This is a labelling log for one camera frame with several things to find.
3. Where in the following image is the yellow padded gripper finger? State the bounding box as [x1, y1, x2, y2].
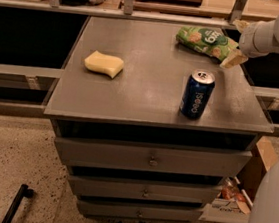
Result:
[220, 49, 248, 68]

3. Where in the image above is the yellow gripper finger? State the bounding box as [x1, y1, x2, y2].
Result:
[233, 20, 249, 33]

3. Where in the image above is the green rice chip bag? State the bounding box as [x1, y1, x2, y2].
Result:
[176, 26, 239, 61]

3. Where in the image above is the yellow sponge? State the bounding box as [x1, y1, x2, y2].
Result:
[84, 50, 124, 78]

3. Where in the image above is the blue pepsi can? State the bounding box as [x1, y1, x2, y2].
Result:
[179, 70, 215, 119]

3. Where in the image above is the top grey drawer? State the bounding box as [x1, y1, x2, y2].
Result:
[54, 137, 251, 177]

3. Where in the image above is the grey drawer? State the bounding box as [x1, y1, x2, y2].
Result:
[77, 200, 202, 221]
[68, 175, 220, 206]
[54, 137, 251, 177]

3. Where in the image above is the grey drawer cabinet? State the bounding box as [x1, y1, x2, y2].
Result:
[45, 17, 272, 211]

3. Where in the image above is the orange snack packet in box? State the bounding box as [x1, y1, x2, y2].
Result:
[221, 178, 245, 202]

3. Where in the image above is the middle grey drawer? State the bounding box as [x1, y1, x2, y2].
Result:
[68, 175, 220, 206]

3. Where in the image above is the cardboard box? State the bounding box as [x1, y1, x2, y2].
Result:
[200, 137, 278, 223]

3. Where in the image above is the bottom grey drawer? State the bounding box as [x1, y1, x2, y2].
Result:
[77, 200, 202, 221]

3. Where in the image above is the black bar on floor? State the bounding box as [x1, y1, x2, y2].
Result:
[2, 184, 35, 223]

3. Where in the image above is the white stick with black handle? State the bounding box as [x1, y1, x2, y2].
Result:
[234, 177, 253, 209]

